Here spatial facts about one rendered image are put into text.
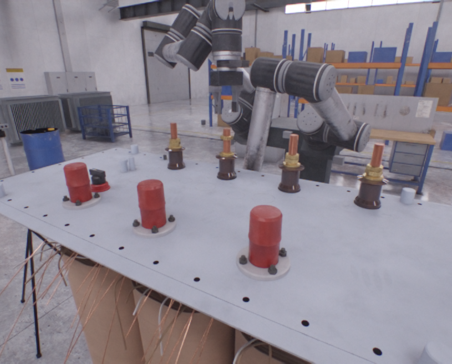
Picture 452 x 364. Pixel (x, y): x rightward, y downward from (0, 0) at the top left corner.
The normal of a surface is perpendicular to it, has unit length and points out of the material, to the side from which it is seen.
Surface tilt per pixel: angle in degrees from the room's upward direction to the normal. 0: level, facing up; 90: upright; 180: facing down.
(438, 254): 0
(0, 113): 90
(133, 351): 90
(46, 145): 90
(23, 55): 90
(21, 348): 0
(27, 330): 0
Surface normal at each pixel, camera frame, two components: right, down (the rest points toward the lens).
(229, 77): 0.72, 0.26
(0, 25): 0.87, 0.18
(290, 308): 0.00, -0.93
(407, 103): -0.48, 0.33
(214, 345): 0.41, 0.33
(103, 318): -0.26, 0.36
